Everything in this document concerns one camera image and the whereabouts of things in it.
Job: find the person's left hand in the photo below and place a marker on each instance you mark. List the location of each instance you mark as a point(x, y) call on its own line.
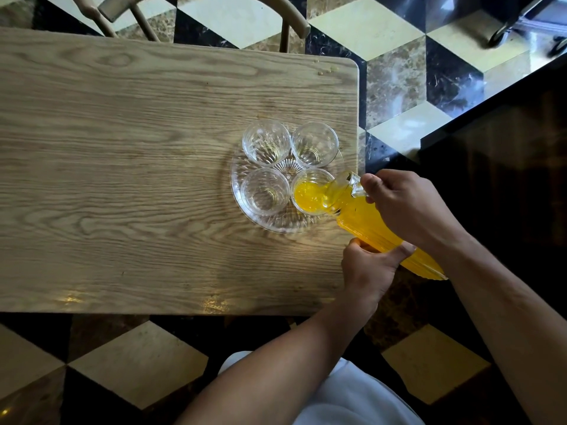
point(367, 278)

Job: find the person's right hand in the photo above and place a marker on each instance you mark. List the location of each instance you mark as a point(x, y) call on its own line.
point(412, 208)

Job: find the orange juice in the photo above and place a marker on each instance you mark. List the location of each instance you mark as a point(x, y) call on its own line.
point(363, 221)

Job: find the ribbed glass pitcher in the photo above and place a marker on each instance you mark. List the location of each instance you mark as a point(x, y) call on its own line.
point(354, 212)

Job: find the clear drinking glass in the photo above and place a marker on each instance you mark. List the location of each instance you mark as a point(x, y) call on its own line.
point(305, 196)
point(314, 145)
point(264, 192)
point(266, 143)

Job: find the person's left forearm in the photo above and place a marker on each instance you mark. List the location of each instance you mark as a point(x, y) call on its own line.
point(274, 376)

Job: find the person's right forearm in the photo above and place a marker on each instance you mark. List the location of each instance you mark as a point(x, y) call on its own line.
point(522, 327)

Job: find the person's white shirt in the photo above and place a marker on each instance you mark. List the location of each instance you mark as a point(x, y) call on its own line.
point(354, 402)

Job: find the clear patterned glass plate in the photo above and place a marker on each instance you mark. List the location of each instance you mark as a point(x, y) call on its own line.
point(283, 223)

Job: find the dark brown wooden bench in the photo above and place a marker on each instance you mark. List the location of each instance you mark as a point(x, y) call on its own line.
point(509, 150)

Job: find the black wheeled trolley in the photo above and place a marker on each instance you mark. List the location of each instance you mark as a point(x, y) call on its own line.
point(498, 37)

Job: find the beige curved-back chair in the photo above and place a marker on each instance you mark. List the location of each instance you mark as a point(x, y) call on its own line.
point(294, 15)
point(91, 10)

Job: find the light wooden table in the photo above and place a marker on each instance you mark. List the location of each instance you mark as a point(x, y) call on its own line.
point(110, 172)

